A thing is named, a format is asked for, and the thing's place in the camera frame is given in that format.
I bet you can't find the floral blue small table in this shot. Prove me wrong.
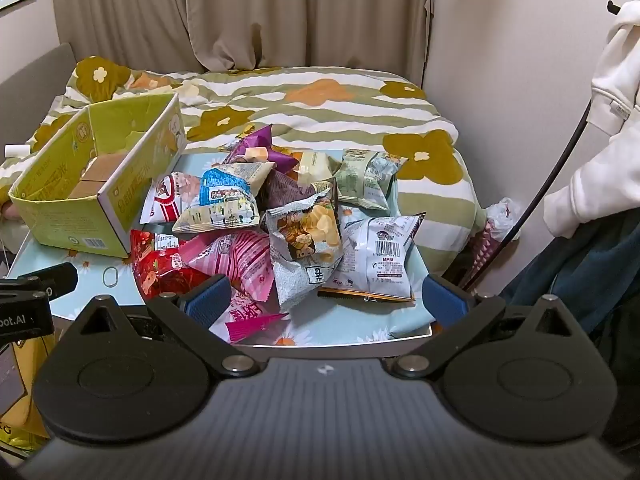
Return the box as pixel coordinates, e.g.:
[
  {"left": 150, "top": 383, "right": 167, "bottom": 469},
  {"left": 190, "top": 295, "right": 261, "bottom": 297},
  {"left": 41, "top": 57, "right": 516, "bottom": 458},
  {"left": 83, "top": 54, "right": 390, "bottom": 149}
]
[{"left": 7, "top": 150, "right": 435, "bottom": 350}]

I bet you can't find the dark blue garment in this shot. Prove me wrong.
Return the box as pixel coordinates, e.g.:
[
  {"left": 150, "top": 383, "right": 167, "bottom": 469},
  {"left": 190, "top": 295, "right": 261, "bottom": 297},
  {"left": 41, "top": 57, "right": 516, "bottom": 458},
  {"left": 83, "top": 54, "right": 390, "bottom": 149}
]
[{"left": 500, "top": 210, "right": 640, "bottom": 343}]

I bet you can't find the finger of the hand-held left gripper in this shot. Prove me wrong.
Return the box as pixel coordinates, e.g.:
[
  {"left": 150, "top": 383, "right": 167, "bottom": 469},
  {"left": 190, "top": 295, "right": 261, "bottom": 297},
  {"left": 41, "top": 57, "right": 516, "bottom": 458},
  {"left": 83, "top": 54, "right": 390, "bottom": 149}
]
[{"left": 0, "top": 262, "right": 79, "bottom": 301}]

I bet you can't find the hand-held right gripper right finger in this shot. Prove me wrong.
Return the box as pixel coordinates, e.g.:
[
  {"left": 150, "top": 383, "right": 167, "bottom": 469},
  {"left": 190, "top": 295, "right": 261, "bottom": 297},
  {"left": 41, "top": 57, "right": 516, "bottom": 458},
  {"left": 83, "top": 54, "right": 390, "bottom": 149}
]
[{"left": 390, "top": 274, "right": 589, "bottom": 377}]

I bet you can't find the white hooded sweatshirt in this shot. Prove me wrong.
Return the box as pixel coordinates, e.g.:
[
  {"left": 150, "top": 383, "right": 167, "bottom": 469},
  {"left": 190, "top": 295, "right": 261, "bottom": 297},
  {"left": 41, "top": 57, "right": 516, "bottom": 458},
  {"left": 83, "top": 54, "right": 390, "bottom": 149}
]
[{"left": 542, "top": 0, "right": 640, "bottom": 239}]

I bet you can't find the green cardboard box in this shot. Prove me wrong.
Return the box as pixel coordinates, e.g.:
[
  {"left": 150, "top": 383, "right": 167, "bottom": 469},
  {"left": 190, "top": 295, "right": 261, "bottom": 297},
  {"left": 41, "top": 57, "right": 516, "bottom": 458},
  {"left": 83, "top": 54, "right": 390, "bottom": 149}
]
[{"left": 9, "top": 92, "right": 187, "bottom": 258}]

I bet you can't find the grey bed headboard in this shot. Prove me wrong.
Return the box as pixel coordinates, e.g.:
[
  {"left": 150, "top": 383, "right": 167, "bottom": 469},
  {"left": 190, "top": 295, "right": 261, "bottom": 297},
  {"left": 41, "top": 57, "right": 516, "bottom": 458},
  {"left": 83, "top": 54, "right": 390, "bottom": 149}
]
[{"left": 0, "top": 42, "right": 77, "bottom": 113}]

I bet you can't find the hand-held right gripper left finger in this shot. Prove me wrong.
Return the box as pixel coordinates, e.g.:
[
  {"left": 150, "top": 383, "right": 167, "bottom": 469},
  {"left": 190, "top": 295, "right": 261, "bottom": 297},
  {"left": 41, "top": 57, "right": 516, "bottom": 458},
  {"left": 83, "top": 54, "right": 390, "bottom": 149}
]
[{"left": 65, "top": 274, "right": 262, "bottom": 377}]

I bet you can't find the beige curtain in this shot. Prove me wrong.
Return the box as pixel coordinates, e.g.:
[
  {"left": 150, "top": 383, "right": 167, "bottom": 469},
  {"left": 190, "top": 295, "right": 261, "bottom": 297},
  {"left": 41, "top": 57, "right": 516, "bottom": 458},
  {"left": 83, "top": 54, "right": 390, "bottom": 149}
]
[{"left": 50, "top": 0, "right": 437, "bottom": 75}]

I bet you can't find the pink snack packet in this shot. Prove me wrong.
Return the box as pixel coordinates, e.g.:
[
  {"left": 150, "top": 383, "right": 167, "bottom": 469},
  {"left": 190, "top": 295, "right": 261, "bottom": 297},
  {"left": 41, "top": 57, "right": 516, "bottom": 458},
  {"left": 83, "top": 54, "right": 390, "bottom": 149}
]
[{"left": 180, "top": 232, "right": 290, "bottom": 343}]

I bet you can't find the black curved pole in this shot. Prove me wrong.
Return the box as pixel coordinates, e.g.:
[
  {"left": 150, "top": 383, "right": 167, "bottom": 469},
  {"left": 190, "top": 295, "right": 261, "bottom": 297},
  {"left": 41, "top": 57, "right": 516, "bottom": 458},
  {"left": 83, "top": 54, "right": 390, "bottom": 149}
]
[{"left": 464, "top": 0, "right": 623, "bottom": 291}]

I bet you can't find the red snack bag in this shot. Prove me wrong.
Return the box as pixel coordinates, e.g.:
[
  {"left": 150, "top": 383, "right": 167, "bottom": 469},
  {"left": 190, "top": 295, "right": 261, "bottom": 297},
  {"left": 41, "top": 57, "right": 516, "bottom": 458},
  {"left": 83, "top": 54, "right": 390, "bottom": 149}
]
[{"left": 131, "top": 125, "right": 426, "bottom": 343}]

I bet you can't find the light green snack packet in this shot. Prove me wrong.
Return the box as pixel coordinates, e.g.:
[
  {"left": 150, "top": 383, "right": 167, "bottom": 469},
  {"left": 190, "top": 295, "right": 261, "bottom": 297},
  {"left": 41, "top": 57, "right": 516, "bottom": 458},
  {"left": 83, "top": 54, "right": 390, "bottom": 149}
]
[{"left": 332, "top": 149, "right": 408, "bottom": 211}]

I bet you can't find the green floral blanket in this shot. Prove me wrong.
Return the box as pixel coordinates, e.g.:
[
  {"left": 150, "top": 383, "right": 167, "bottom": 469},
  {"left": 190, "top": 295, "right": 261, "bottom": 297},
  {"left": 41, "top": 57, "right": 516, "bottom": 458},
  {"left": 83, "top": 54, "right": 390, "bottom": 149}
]
[{"left": 0, "top": 55, "right": 488, "bottom": 281}]

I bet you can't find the yellow bag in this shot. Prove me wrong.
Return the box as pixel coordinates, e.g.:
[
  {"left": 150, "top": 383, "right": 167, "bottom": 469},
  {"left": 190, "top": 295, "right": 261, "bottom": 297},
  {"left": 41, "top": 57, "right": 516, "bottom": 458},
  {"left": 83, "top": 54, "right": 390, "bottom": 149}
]
[{"left": 0, "top": 335, "right": 57, "bottom": 457}]

